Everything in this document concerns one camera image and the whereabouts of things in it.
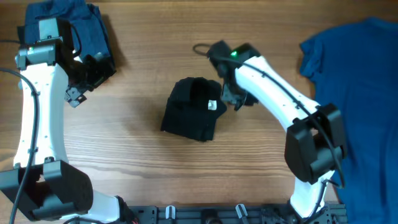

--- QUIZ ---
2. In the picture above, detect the black t-shirt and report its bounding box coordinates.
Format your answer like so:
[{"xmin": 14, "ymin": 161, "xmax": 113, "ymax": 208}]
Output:
[{"xmin": 160, "ymin": 77, "xmax": 227, "ymax": 142}]

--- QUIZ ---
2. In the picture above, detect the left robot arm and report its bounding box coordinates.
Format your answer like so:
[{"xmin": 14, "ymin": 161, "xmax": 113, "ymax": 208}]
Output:
[{"xmin": 1, "ymin": 17, "xmax": 138, "ymax": 223}]

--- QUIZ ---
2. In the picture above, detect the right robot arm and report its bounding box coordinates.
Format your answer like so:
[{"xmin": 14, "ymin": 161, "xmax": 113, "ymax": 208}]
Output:
[{"xmin": 205, "ymin": 40, "xmax": 348, "ymax": 223}]

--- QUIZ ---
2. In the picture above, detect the folded blue denim shirt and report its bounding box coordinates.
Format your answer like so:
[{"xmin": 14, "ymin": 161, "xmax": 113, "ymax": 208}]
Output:
[{"xmin": 17, "ymin": 0, "xmax": 112, "ymax": 58}]

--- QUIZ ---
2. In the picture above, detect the blue t-shirt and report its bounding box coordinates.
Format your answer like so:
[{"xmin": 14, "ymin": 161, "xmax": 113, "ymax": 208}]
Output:
[{"xmin": 300, "ymin": 17, "xmax": 397, "ymax": 223}]

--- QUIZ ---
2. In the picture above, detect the right black cable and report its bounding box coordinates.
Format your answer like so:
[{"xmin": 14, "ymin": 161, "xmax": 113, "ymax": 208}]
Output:
[{"xmin": 192, "ymin": 42, "xmax": 346, "ymax": 223}]

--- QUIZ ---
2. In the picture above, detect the black cable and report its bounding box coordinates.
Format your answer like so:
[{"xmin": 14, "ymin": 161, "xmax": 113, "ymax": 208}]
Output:
[
  {"xmin": 0, "ymin": 39, "xmax": 83, "ymax": 224},
  {"xmin": 192, "ymin": 42, "xmax": 346, "ymax": 223}
]

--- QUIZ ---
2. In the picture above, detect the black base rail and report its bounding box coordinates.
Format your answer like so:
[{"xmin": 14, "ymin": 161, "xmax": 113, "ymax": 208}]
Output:
[{"xmin": 130, "ymin": 203, "xmax": 348, "ymax": 224}]

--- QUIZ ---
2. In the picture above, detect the left black cable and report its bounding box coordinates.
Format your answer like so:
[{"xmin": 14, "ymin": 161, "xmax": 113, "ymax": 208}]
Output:
[{"xmin": 0, "ymin": 39, "xmax": 83, "ymax": 224}]

